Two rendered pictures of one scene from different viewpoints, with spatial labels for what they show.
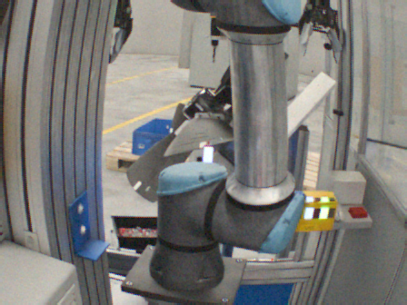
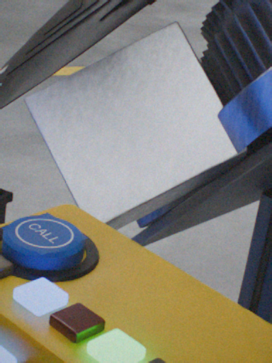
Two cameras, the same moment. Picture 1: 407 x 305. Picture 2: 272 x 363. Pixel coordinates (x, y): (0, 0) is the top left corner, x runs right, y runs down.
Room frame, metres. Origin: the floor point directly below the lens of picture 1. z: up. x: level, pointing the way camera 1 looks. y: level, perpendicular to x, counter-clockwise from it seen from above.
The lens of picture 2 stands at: (1.03, -0.55, 1.31)
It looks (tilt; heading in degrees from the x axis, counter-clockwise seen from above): 25 degrees down; 41
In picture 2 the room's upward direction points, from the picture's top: 9 degrees clockwise
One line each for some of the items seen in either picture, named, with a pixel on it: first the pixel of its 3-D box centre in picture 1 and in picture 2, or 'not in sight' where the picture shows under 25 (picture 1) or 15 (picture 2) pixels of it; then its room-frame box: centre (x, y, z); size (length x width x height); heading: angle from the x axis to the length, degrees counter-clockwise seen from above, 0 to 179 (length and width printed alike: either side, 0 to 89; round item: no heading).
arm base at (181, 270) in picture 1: (187, 254); not in sight; (0.90, 0.02, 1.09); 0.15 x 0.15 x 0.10
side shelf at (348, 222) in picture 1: (339, 208); not in sight; (1.79, -0.56, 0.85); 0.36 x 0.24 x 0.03; 0
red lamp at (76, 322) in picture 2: not in sight; (77, 322); (1.28, -0.32, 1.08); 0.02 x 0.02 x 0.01; 0
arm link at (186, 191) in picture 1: (193, 201); not in sight; (0.90, 0.01, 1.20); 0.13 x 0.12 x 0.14; 62
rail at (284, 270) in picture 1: (164, 267); not in sight; (1.31, 0.09, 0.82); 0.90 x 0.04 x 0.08; 90
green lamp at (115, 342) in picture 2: not in sight; (116, 350); (1.28, -0.34, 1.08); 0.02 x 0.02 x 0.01; 0
